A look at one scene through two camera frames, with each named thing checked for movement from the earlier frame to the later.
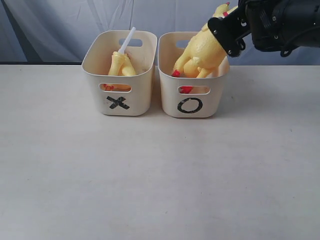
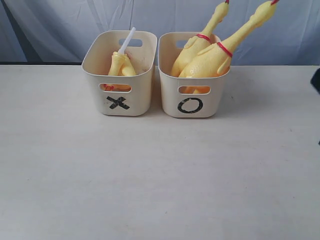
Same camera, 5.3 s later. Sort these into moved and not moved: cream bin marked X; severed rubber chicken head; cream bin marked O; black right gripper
Moved: black right gripper
Not moved: severed rubber chicken head; cream bin marked X; cream bin marked O
